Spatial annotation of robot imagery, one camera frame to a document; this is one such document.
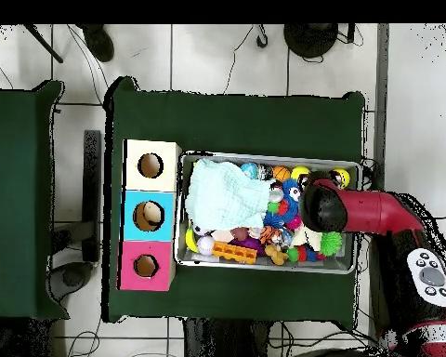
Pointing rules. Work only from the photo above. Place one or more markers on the mint muslin cloth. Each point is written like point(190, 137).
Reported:
point(223, 197)

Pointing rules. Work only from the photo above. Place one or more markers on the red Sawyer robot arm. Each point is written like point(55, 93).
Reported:
point(368, 210)

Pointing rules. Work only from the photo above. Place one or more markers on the wooden three-hole box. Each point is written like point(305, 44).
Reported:
point(160, 184)

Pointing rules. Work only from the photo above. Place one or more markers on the silver mesh bin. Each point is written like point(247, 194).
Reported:
point(342, 264)

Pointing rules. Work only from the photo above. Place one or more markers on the globe print ball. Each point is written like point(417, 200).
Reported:
point(249, 170)

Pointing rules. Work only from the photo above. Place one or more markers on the orange plastic tray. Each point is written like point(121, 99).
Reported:
point(234, 253)

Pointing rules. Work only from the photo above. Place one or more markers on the tiger plush toy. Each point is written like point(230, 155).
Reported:
point(270, 234)

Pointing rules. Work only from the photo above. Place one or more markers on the small basketball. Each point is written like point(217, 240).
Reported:
point(281, 173)

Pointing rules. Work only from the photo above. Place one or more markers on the blue spiky toy with eyes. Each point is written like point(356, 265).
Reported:
point(288, 204)

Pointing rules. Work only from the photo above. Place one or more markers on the dark green tablecloth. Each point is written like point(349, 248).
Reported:
point(226, 122)

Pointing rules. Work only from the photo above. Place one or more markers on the yellow ball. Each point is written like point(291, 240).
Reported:
point(300, 171)
point(343, 177)

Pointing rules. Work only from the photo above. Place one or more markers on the cream muslin cloth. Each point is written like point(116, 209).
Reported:
point(304, 241)

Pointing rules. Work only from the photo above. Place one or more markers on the large green spiky ball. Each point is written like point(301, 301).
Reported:
point(331, 243)

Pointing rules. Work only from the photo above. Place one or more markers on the black floor bar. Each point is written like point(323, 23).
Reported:
point(92, 186)

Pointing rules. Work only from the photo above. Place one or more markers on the grey rounded floor base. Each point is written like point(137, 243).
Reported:
point(72, 277)

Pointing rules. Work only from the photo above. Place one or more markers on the black round lamp base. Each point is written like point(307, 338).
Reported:
point(310, 39)

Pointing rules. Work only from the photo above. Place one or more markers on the person's foot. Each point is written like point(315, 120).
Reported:
point(98, 42)

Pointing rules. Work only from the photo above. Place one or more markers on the dark green cloth side table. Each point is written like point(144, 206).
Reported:
point(15, 186)

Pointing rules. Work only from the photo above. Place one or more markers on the black rod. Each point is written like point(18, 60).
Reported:
point(44, 44)

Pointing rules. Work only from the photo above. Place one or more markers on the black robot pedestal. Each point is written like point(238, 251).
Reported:
point(223, 342)

